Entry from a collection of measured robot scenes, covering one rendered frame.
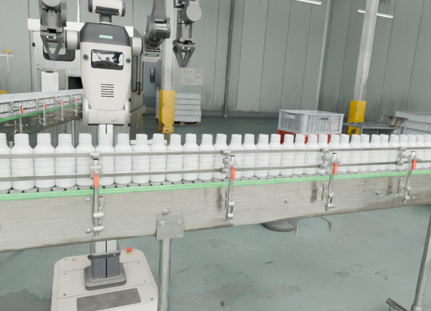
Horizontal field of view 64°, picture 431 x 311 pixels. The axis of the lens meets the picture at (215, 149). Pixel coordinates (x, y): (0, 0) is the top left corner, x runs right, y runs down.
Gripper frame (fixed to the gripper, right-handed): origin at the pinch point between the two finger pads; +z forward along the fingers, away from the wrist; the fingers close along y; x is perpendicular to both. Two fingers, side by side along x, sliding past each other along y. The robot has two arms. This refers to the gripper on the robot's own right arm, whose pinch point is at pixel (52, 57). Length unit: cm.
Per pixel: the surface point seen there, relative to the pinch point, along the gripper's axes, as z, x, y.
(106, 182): 38.9, 15.5, 17.9
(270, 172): 39, 78, 17
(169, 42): -96, 244, -742
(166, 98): 43, 237, -727
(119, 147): 27.8, 19.6, 16.5
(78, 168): 34.2, 7.1, 16.3
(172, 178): 39, 37, 18
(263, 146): 28, 73, 18
